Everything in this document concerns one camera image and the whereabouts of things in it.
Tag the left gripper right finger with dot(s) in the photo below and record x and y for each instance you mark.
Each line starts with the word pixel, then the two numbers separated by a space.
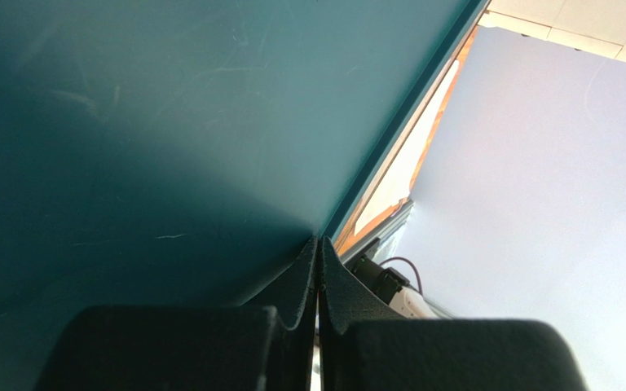
pixel 366 345

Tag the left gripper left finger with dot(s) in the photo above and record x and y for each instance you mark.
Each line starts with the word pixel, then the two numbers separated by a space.
pixel 264 344

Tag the teal drawer organizer box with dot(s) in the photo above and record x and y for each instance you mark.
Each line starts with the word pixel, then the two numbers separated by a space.
pixel 183 152

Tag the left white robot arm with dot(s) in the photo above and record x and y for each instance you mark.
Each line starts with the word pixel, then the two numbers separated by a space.
pixel 394 287

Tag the white three-drawer cabinet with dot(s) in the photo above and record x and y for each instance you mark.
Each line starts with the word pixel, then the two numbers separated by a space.
pixel 594 26

